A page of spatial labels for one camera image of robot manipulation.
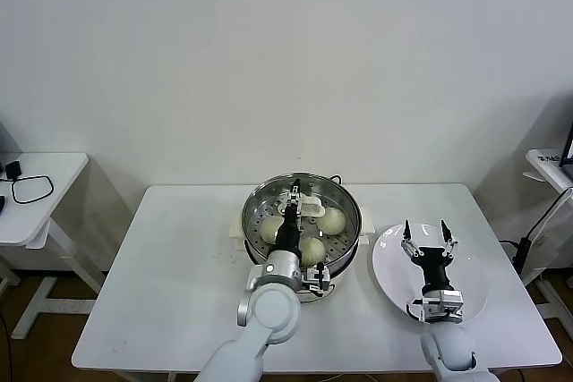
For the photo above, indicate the dark laptop screen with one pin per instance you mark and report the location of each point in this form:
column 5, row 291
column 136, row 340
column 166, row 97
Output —
column 569, row 145

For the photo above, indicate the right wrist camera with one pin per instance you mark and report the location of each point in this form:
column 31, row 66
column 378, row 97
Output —
column 450, row 301

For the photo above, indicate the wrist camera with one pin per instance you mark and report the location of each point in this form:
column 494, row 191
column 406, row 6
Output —
column 450, row 301
column 315, row 281

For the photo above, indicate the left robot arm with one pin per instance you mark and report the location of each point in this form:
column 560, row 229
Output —
column 268, row 310

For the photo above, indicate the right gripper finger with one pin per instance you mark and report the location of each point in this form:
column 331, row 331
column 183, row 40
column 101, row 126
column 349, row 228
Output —
column 408, row 241
column 449, row 243

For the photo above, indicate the black device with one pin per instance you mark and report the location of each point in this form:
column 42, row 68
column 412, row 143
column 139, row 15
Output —
column 2, row 203

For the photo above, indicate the white round plate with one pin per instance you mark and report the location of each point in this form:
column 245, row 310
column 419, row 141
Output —
column 389, row 274

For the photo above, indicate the steel perforated steamer basket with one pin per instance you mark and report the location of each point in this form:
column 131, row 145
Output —
column 348, row 257

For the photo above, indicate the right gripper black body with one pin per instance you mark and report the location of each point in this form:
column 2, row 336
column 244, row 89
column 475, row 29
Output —
column 434, row 268

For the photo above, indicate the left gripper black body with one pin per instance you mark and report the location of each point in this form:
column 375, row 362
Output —
column 288, row 234

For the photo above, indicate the small black charger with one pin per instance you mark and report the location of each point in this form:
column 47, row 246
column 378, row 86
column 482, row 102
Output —
column 13, row 168

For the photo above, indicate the white steamed baozi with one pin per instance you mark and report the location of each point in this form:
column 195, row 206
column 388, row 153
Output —
column 333, row 222
column 268, row 230
column 314, row 251

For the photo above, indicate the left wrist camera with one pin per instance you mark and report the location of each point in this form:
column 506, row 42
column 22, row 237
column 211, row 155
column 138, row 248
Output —
column 315, row 281

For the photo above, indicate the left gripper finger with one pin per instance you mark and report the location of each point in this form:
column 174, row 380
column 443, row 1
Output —
column 295, row 196
column 288, row 205

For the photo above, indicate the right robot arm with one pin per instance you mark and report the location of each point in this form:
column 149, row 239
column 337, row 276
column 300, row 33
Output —
column 447, row 346

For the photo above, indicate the white electric cooker base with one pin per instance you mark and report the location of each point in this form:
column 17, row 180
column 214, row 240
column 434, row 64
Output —
column 368, row 221

